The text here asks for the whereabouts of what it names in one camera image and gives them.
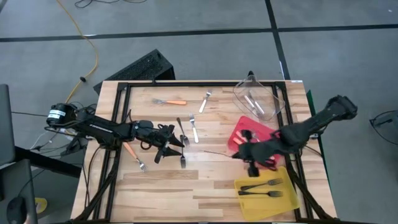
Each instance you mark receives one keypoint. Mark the clear plastic bin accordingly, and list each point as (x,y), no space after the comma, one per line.
(242,88)

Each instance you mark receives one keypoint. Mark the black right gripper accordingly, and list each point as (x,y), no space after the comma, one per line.
(261,152)

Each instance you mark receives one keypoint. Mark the black triangular bracket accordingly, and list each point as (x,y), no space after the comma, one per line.
(250,76)

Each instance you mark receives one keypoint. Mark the black computer mouse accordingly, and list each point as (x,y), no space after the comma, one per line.
(17,211)

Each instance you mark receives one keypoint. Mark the black table frame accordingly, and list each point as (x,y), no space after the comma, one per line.
(186,84)

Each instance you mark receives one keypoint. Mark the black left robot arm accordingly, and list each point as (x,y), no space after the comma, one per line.
(99,129)

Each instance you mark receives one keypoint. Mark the dark grey panel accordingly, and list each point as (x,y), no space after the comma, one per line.
(7,124)

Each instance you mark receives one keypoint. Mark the dark desk surface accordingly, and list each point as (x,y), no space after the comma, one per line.
(12,180)

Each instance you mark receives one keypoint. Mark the yellow round sticker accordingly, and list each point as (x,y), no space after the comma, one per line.
(42,205)

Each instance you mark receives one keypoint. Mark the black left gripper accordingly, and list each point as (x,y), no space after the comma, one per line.
(149,132)

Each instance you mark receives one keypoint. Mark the black floor beam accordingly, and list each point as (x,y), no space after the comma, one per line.
(46,162)

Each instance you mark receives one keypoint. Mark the yellow plastic bin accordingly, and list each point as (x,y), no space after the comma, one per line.
(267,207)

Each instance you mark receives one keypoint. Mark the black perforated case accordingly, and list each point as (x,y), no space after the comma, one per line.
(140,68)

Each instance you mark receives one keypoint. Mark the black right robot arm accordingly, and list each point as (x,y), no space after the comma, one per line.
(317,121)

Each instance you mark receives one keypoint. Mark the pink plastic bin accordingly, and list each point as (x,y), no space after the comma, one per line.
(248,123)

